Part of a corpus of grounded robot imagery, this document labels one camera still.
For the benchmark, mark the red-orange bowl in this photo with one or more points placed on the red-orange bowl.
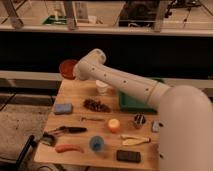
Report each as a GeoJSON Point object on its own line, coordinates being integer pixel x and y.
{"type": "Point", "coordinates": [66, 68]}

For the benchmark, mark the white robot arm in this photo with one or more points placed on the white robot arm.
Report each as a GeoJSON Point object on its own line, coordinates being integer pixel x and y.
{"type": "Point", "coordinates": [185, 113]}

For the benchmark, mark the white cup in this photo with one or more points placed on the white cup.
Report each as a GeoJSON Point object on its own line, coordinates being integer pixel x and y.
{"type": "Point", "coordinates": [101, 87]}

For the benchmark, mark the bunch of dark grapes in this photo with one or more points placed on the bunch of dark grapes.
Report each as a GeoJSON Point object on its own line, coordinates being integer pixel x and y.
{"type": "Point", "coordinates": [96, 106]}

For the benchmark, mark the green plastic tray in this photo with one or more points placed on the green plastic tray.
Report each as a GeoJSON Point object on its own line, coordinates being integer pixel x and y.
{"type": "Point", "coordinates": [128, 103]}

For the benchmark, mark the orange round fruit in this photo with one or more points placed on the orange round fruit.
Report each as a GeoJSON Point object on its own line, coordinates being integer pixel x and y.
{"type": "Point", "coordinates": [113, 125]}

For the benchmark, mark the small metal tool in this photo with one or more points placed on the small metal tool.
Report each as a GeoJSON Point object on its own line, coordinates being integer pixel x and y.
{"type": "Point", "coordinates": [91, 119]}

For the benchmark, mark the small dark metal cup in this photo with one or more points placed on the small dark metal cup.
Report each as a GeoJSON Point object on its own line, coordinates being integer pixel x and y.
{"type": "Point", "coordinates": [139, 120]}

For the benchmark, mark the blue plastic cup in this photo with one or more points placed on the blue plastic cup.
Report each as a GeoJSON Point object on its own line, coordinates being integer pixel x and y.
{"type": "Point", "coordinates": [96, 143]}

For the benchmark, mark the light blue sponge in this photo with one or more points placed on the light blue sponge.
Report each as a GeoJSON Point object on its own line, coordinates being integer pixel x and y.
{"type": "Point", "coordinates": [155, 127]}

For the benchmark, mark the black rectangular block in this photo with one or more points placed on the black rectangular block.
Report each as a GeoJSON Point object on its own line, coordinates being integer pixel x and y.
{"type": "Point", "coordinates": [128, 156]}

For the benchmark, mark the orange sausage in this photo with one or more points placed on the orange sausage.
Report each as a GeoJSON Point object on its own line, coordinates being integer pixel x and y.
{"type": "Point", "coordinates": [68, 147]}

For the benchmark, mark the black clamp handle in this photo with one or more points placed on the black clamp handle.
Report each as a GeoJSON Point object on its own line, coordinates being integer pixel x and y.
{"type": "Point", "coordinates": [30, 143]}

